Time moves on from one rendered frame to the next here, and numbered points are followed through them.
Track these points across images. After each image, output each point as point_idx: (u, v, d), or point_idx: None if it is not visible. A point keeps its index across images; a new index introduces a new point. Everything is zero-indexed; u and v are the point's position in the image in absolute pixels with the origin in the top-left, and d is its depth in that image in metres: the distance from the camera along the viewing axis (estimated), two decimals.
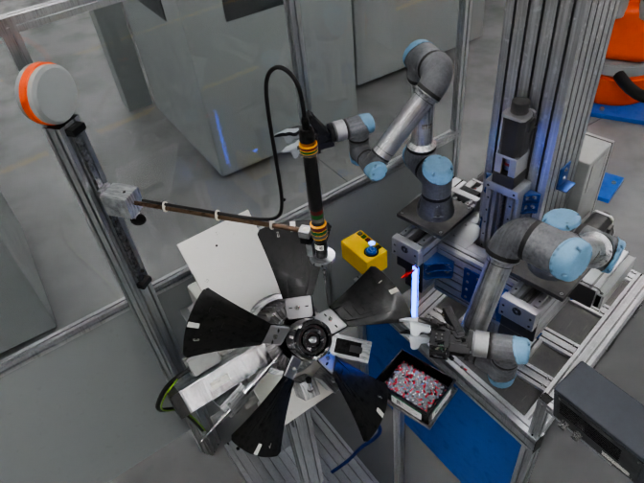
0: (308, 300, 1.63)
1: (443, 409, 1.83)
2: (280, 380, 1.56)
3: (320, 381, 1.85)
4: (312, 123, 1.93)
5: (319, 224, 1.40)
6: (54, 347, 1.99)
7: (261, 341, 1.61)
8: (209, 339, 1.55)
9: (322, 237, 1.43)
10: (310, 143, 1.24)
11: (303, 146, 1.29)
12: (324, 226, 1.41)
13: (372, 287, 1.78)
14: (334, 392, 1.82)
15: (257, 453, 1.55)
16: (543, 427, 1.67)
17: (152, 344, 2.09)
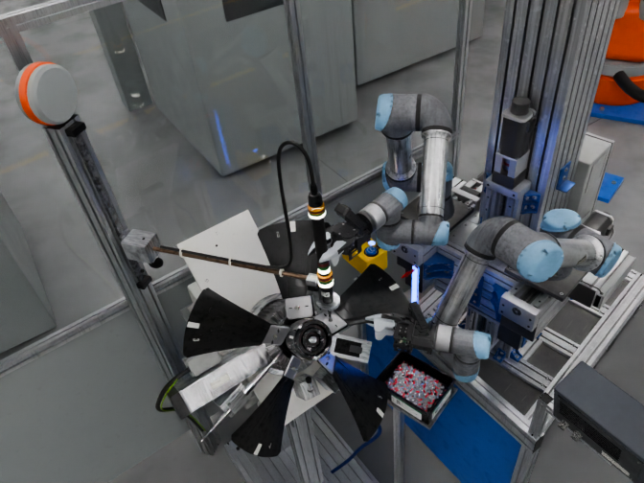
0: (308, 300, 1.63)
1: (443, 409, 1.83)
2: (280, 380, 1.56)
3: (320, 381, 1.85)
4: (350, 217, 1.49)
5: (326, 274, 1.53)
6: (54, 347, 1.99)
7: (261, 341, 1.61)
8: (209, 339, 1.55)
9: (328, 285, 1.55)
10: (318, 207, 1.36)
11: (311, 207, 1.41)
12: (330, 276, 1.53)
13: (372, 286, 1.77)
14: (334, 392, 1.82)
15: (257, 453, 1.55)
16: (543, 427, 1.67)
17: (152, 344, 2.09)
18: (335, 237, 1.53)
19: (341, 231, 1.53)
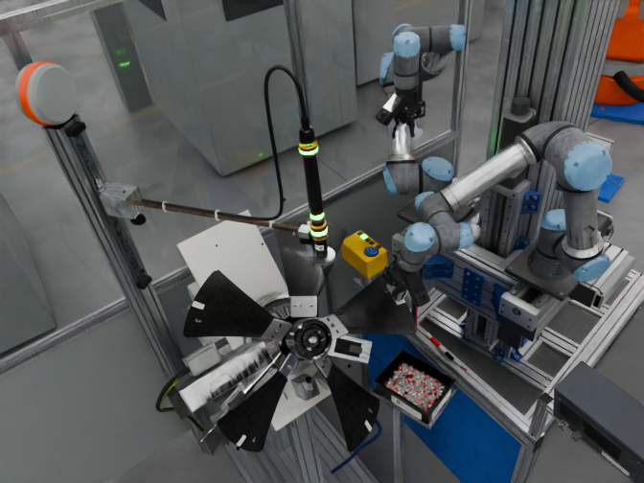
0: (313, 300, 1.64)
1: (443, 409, 1.83)
2: (274, 375, 1.56)
3: (320, 381, 1.85)
4: (391, 118, 1.73)
5: (319, 223, 1.40)
6: (54, 347, 1.99)
7: (261, 333, 1.61)
8: (210, 323, 1.56)
9: (322, 237, 1.43)
10: (310, 143, 1.24)
11: (303, 146, 1.29)
12: (324, 226, 1.41)
13: (379, 297, 1.77)
14: None
15: (240, 445, 1.54)
16: (543, 427, 1.67)
17: (152, 344, 2.09)
18: (400, 118, 1.79)
19: (398, 116, 1.77)
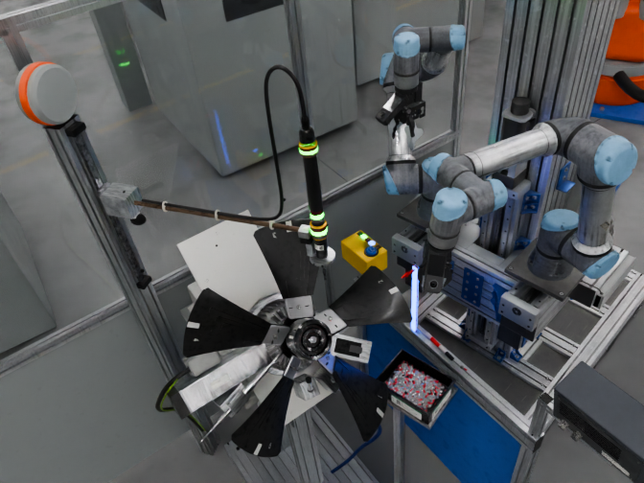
0: (341, 325, 1.67)
1: (443, 409, 1.83)
2: (265, 321, 1.56)
3: (320, 381, 1.85)
4: (391, 118, 1.73)
5: (319, 223, 1.40)
6: (54, 347, 1.99)
7: (288, 296, 1.66)
8: (277, 246, 1.66)
9: (322, 237, 1.43)
10: (310, 143, 1.24)
11: (303, 146, 1.29)
12: (324, 226, 1.41)
13: (371, 390, 1.73)
14: (334, 392, 1.82)
15: (188, 326, 1.51)
16: (543, 427, 1.67)
17: (152, 344, 2.09)
18: (400, 118, 1.79)
19: (398, 116, 1.77)
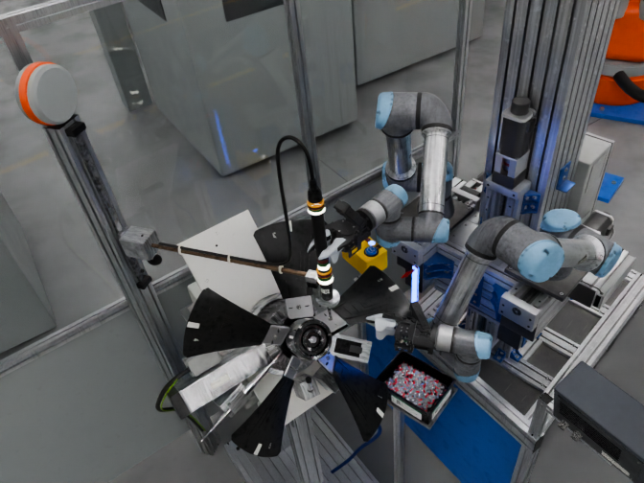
0: (341, 323, 1.66)
1: (443, 409, 1.83)
2: (265, 321, 1.56)
3: (320, 381, 1.85)
4: (350, 214, 1.49)
5: (326, 270, 1.52)
6: (54, 347, 1.99)
7: (288, 296, 1.66)
8: (277, 246, 1.66)
9: (328, 282, 1.54)
10: (317, 202, 1.36)
11: (310, 203, 1.40)
12: (330, 272, 1.52)
13: (371, 390, 1.73)
14: (334, 392, 1.82)
15: (188, 326, 1.51)
16: (543, 427, 1.67)
17: (152, 344, 2.09)
18: (335, 234, 1.52)
19: (341, 228, 1.52)
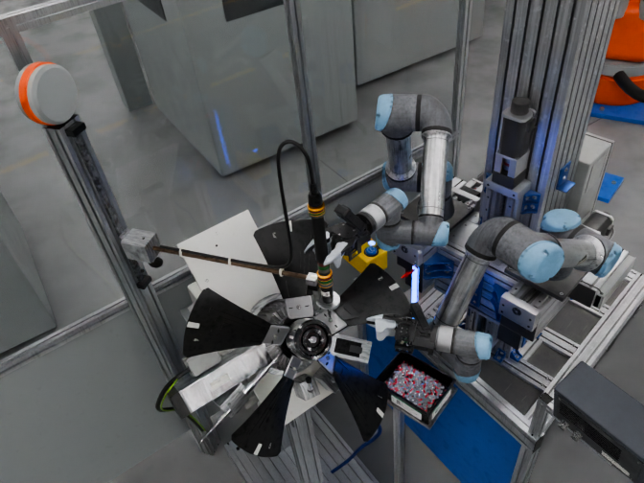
0: (341, 325, 1.67)
1: (443, 409, 1.83)
2: (265, 321, 1.56)
3: (320, 381, 1.85)
4: (350, 218, 1.50)
5: (326, 274, 1.53)
6: (54, 347, 1.99)
7: (288, 296, 1.66)
8: (277, 246, 1.66)
9: (328, 285, 1.55)
10: (317, 206, 1.36)
11: (311, 206, 1.41)
12: (330, 276, 1.53)
13: (371, 390, 1.73)
14: (334, 392, 1.82)
15: (188, 326, 1.51)
16: (543, 427, 1.67)
17: (152, 344, 2.09)
18: (335, 238, 1.53)
19: (341, 232, 1.53)
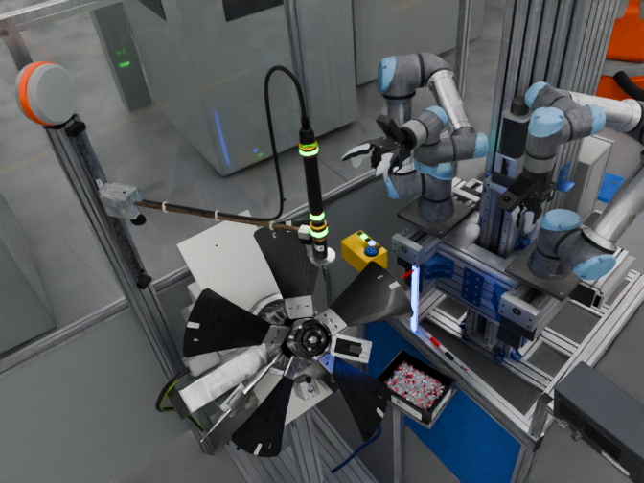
0: (341, 325, 1.67)
1: (443, 409, 1.83)
2: (265, 321, 1.56)
3: (320, 381, 1.85)
4: (393, 127, 1.46)
5: (319, 224, 1.41)
6: (54, 347, 1.99)
7: (288, 296, 1.66)
8: (277, 246, 1.66)
9: (322, 237, 1.43)
10: (310, 144, 1.24)
11: (303, 147, 1.29)
12: (324, 226, 1.41)
13: (371, 390, 1.73)
14: (334, 392, 1.82)
15: (188, 326, 1.51)
16: (543, 427, 1.67)
17: (152, 344, 2.09)
18: (377, 150, 1.50)
19: (382, 144, 1.49)
